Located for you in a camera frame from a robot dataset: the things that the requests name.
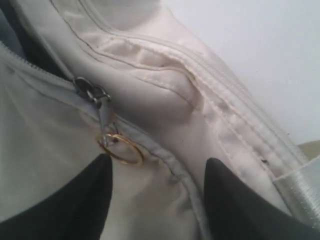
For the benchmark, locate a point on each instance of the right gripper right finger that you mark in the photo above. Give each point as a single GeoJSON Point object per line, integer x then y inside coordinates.
{"type": "Point", "coordinates": [236, 212]}

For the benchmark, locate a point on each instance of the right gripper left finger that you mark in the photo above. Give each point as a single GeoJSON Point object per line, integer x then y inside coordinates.
{"type": "Point", "coordinates": [77, 211]}

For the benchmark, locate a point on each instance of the cream duffel bag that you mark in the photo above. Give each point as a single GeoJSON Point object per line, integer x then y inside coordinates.
{"type": "Point", "coordinates": [81, 78]}

